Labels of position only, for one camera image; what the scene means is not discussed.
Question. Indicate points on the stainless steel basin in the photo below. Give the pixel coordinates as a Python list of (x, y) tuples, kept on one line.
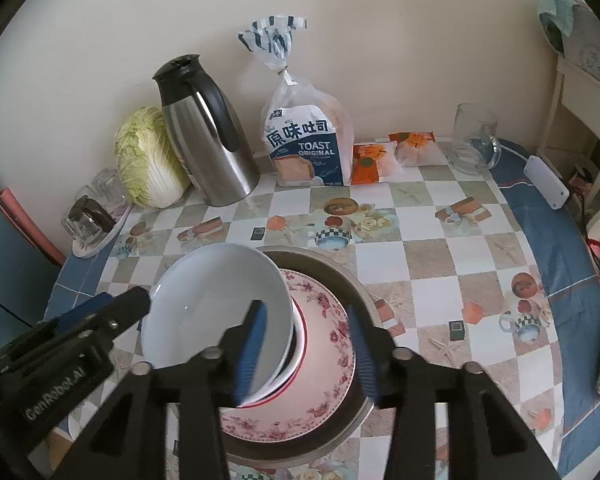
[(347, 285)]

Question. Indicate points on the napa cabbage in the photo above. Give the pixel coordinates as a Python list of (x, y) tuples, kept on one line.
[(145, 160)]

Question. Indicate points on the red patterned bowl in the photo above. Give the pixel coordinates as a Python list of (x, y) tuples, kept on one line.
[(280, 392)]

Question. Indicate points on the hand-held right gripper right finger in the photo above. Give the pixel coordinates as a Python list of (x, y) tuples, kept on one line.
[(362, 355)]

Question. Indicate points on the stainless steel thermos jug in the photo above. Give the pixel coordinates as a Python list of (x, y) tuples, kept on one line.
[(205, 160)]

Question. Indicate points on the white oval tray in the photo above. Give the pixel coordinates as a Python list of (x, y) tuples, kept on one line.
[(117, 227)]

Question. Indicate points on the round pink floral plate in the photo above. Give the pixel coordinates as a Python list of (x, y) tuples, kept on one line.
[(325, 360)]

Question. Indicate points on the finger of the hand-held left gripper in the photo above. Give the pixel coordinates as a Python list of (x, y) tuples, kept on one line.
[(122, 312), (82, 310)]

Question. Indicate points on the clear drinking glass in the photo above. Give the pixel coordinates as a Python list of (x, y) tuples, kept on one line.
[(85, 195), (107, 187)]

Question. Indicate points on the white square bowl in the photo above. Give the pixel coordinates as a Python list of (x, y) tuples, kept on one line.
[(205, 310)]

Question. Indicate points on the orange snack packet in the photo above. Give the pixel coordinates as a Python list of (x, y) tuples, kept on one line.
[(372, 162), (412, 147)]

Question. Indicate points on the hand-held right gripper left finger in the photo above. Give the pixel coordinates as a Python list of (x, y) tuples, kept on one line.
[(250, 350)]

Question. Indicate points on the glass pitcher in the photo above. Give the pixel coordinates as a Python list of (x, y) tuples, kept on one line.
[(472, 140)]

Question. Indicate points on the small white bowl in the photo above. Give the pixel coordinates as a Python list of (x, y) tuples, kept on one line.
[(287, 367)]

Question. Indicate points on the white wooden stand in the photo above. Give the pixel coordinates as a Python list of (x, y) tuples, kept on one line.
[(575, 110)]

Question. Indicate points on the pale patterned cushion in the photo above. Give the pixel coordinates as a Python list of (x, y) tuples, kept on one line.
[(592, 40)]

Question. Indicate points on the toast bread bag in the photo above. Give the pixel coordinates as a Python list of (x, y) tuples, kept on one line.
[(305, 145)]

